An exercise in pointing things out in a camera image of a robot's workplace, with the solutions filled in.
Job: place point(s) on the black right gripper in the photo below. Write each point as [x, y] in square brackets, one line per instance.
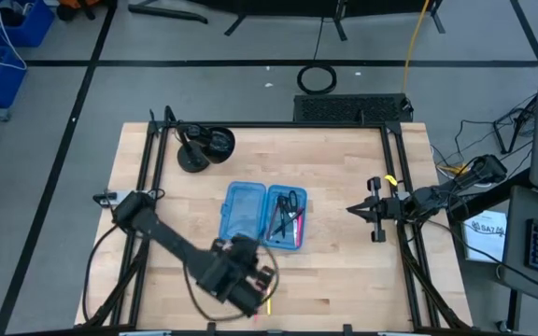
[377, 233]

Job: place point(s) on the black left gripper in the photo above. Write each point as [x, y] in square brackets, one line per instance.
[222, 275]

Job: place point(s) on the yellow highlighter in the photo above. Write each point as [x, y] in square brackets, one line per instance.
[269, 305]

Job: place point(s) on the blue plastic supply box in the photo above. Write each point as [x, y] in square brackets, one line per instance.
[243, 210]

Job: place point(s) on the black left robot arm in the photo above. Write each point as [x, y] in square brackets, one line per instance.
[166, 238]

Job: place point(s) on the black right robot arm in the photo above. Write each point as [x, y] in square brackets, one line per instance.
[437, 196]

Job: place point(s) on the pink pen with yellow cap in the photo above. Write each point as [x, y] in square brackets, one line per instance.
[256, 318]

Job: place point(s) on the yellow tape tag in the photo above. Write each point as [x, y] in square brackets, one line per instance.
[389, 179]

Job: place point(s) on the dark purple pencil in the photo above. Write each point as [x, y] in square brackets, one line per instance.
[273, 217]

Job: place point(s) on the yellow power plug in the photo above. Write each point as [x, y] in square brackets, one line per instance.
[451, 170]

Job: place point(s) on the black perforated computer case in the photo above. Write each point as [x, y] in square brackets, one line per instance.
[353, 108]

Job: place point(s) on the white paper sheet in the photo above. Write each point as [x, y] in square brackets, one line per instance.
[486, 235]

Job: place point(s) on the black desk lamp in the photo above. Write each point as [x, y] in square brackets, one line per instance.
[193, 161]

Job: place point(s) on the black floor stand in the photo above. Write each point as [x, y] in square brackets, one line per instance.
[502, 135]

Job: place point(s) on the black screen stand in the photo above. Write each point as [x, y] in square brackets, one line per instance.
[297, 7]

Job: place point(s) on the black stand bar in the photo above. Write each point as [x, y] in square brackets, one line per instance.
[166, 13]

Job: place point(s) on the orange and black bag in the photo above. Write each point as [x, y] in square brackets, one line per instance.
[70, 11]

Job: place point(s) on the black aluminium table frame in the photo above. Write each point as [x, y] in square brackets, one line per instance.
[297, 125]

